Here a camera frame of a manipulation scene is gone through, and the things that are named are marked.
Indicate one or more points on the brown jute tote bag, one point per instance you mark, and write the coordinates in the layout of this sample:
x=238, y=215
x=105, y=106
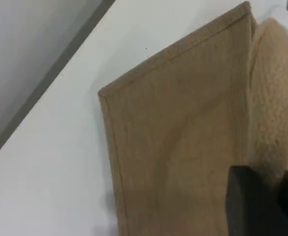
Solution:
x=183, y=123

